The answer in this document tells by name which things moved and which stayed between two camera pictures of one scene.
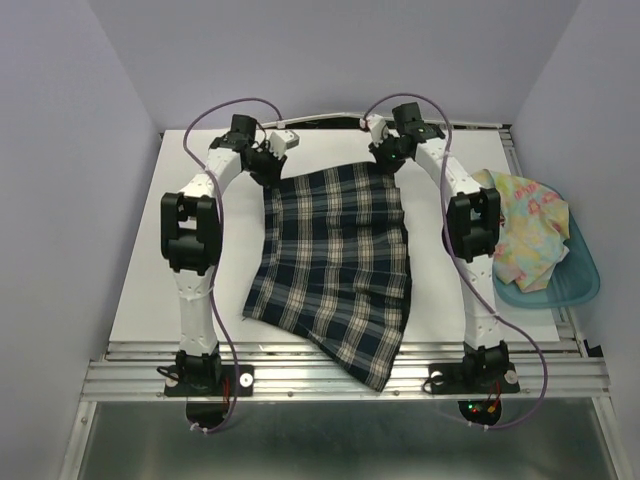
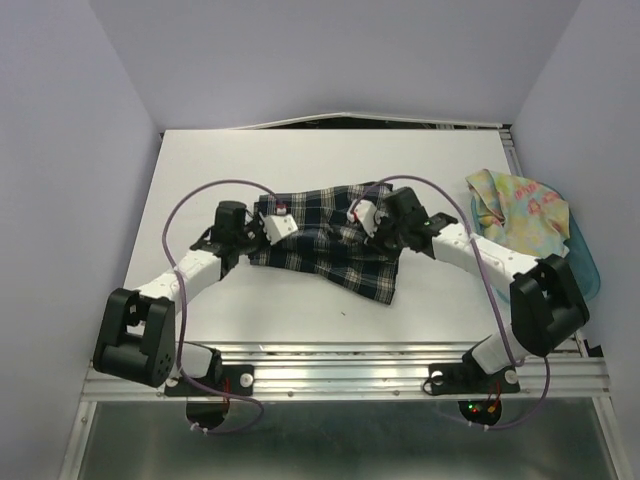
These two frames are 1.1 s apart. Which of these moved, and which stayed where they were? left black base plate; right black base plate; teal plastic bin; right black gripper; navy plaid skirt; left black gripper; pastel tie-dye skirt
Moved: navy plaid skirt; left black gripper; right black gripper
Stayed: right black base plate; teal plastic bin; left black base plate; pastel tie-dye skirt
